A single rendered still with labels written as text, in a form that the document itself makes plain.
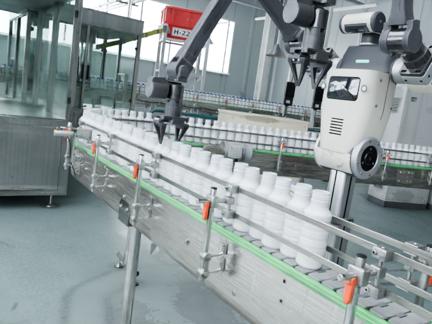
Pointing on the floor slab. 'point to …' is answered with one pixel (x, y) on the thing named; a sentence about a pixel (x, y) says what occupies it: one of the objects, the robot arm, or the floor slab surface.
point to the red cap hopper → (180, 25)
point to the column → (265, 60)
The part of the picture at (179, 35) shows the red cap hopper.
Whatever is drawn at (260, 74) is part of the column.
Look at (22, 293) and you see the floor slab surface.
